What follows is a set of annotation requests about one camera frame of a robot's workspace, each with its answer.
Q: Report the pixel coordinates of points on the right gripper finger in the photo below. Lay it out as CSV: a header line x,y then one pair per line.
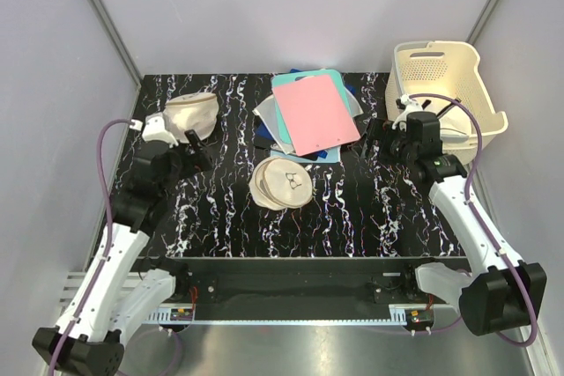
x,y
367,147
375,128

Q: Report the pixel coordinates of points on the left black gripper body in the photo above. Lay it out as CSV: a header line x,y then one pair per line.
x,y
183,165

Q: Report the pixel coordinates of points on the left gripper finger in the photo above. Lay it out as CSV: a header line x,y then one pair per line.
x,y
194,141
202,161

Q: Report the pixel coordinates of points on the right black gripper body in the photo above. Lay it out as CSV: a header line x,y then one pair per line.
x,y
399,147

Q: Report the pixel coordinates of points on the mesh laundry bag with glasses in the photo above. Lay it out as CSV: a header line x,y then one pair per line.
x,y
278,184

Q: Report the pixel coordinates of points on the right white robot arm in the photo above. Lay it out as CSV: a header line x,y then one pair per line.
x,y
501,291

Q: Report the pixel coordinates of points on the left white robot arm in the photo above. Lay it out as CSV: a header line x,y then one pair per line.
x,y
91,335

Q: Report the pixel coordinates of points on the far mesh laundry bag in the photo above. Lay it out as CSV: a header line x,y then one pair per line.
x,y
197,111

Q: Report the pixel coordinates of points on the cream plastic laundry basket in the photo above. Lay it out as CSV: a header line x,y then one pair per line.
x,y
440,69

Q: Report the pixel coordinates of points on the light blue board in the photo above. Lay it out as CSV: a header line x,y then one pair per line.
x,y
332,157

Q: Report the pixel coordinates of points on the pink plastic board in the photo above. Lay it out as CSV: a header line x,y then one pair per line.
x,y
313,114

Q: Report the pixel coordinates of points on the dark blue board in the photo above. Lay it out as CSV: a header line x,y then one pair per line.
x,y
293,76

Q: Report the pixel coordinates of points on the teal plastic board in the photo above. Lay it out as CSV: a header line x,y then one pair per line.
x,y
343,85

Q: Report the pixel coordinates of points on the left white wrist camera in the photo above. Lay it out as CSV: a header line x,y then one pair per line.
x,y
155,128

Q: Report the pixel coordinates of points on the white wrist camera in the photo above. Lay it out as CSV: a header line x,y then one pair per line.
x,y
407,105
155,128

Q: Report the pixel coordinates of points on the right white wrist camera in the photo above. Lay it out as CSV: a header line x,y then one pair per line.
x,y
407,105

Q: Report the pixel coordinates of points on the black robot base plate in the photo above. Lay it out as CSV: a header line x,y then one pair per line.
x,y
320,283

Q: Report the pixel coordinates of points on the left aluminium frame post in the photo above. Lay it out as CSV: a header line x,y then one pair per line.
x,y
113,34

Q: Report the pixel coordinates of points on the white slotted cable duct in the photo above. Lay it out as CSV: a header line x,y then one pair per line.
x,y
373,315

